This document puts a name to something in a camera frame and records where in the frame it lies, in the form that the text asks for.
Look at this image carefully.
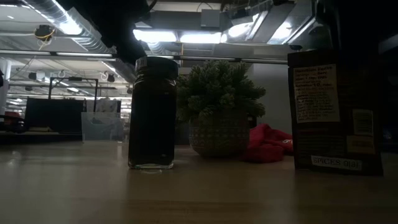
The green-lid glass spice jar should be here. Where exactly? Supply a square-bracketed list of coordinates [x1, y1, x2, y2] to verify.
[127, 56, 179, 170]

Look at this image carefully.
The brown spice pouch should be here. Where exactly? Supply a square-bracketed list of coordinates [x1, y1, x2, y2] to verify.
[287, 49, 384, 177]

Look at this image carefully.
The potted artificial succulent plant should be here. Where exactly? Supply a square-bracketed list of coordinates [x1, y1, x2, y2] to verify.
[175, 60, 267, 158]

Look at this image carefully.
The red cloth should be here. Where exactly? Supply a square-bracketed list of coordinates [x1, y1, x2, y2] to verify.
[239, 123, 295, 164]

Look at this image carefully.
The ceiling light panel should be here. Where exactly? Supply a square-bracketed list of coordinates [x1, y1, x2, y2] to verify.
[132, 29, 223, 44]

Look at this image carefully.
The grey ceiling junction box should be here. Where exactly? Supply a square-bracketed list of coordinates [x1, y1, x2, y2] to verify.
[200, 8, 222, 29]

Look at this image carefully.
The clear plastic bin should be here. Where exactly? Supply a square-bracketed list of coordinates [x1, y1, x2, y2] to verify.
[81, 111, 126, 144]

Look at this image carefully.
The black monitor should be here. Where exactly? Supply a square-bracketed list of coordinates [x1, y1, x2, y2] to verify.
[24, 97, 87, 134]

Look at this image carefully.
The silver overhead frame bar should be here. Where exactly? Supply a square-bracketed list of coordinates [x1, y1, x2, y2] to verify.
[0, 49, 289, 65]

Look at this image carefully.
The silver ceiling duct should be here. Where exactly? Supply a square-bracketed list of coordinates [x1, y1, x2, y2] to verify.
[23, 0, 137, 83]

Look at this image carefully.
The yellow cable reel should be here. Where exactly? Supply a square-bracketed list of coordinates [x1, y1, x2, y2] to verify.
[33, 24, 56, 43]

